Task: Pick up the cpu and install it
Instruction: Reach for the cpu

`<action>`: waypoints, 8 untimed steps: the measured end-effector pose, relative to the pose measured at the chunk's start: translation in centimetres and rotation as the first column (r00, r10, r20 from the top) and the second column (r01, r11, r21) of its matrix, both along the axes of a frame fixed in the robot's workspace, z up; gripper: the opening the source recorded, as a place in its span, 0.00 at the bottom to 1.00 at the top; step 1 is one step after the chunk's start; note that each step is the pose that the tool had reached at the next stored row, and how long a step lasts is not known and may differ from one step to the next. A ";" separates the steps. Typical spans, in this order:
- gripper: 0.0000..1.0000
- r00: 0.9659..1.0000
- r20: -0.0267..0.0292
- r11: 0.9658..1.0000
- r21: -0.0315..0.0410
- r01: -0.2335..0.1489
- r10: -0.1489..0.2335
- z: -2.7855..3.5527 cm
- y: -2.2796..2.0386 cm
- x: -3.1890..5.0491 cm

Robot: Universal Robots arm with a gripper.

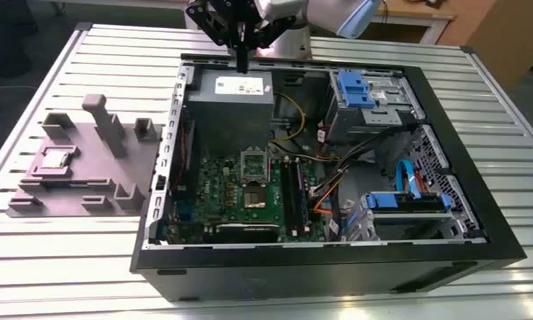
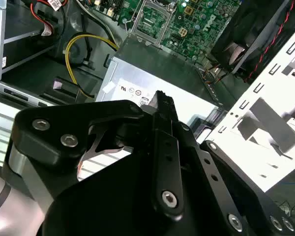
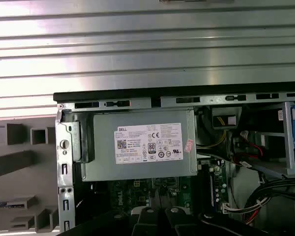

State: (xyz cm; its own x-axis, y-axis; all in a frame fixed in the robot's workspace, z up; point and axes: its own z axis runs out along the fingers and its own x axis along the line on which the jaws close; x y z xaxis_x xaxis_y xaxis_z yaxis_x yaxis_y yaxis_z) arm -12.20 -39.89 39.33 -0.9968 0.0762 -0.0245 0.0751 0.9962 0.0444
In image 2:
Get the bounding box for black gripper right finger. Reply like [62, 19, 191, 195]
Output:
[165, 92, 295, 236]

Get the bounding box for socket locking lever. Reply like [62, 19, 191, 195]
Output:
[124, 0, 141, 34]

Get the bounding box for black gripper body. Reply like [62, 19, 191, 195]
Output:
[43, 118, 227, 236]

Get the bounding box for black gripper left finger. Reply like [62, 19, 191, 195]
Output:
[11, 90, 185, 221]

